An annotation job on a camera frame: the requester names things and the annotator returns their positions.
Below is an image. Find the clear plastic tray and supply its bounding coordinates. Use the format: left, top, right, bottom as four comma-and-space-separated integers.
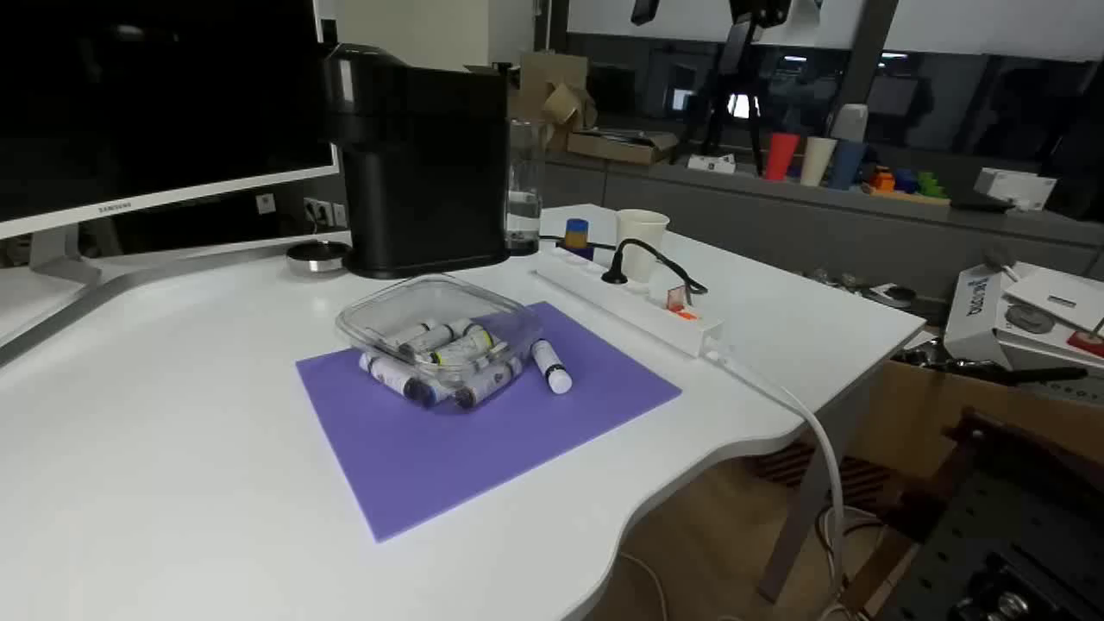
333, 276, 533, 356

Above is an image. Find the clear plastic container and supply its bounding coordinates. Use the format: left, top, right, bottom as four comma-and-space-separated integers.
333, 276, 538, 414

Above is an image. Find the open cardboard box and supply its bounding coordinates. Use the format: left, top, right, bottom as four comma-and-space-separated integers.
513, 49, 601, 130

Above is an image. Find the white tube with dark cap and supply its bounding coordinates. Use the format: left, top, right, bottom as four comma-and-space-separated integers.
528, 338, 575, 401

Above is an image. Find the white power strip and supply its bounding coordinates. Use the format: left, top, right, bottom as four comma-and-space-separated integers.
530, 243, 721, 359

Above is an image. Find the small blue orange bottle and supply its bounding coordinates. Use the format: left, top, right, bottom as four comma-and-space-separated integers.
562, 217, 597, 261

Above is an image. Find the white labelled tube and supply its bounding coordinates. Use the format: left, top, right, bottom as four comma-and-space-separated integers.
354, 348, 425, 401
391, 321, 454, 359
441, 325, 510, 364

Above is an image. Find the white tube with yellow band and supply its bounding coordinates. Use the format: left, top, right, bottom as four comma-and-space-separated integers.
418, 346, 486, 379

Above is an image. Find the white paper cup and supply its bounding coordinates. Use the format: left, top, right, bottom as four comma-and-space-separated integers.
613, 206, 672, 286

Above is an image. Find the clear plastic bottle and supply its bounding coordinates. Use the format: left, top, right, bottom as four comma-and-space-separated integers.
503, 117, 545, 259

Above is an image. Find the white tube with blue cap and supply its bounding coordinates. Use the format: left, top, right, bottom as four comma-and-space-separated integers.
411, 376, 462, 412

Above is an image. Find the purple mat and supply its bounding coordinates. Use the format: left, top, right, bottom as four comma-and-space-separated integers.
293, 300, 683, 545

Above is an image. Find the flat cardboard box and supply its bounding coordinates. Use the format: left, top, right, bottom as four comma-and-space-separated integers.
562, 125, 683, 170

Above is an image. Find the black coffee machine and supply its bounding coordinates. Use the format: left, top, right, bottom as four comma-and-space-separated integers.
319, 40, 516, 284

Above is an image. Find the round black silver disc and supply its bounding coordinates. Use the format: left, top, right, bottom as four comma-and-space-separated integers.
281, 234, 354, 276

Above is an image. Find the grey counter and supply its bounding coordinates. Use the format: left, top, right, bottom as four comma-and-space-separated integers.
533, 151, 1104, 303

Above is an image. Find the red cup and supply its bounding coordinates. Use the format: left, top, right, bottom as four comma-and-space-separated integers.
762, 129, 802, 186

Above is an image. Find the grey table leg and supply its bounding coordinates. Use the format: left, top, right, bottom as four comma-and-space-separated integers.
752, 376, 870, 607

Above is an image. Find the blue cup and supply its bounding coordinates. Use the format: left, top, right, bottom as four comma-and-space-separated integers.
823, 139, 866, 192

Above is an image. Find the large brown cardboard box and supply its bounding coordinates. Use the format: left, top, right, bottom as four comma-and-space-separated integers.
856, 356, 1104, 492

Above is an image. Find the white framed computer monitor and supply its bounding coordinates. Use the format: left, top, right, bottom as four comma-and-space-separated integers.
0, 0, 345, 246

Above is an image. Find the white printed product box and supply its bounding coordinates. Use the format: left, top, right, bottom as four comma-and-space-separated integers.
942, 259, 1104, 372

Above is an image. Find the white flat box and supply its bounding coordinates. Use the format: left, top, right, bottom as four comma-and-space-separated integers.
971, 165, 1058, 215

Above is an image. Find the grey monitor stand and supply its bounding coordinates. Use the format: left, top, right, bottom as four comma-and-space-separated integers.
23, 222, 107, 290

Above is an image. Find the black plug with cable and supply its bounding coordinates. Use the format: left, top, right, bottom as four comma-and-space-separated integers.
559, 230, 709, 300

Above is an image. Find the white power strip cable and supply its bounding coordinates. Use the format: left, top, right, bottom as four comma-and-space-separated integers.
699, 328, 856, 617

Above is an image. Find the black camera tripod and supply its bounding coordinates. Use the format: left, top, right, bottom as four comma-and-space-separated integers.
629, 0, 801, 165

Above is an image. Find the black metal frame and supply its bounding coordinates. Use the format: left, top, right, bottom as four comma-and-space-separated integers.
876, 412, 1104, 621

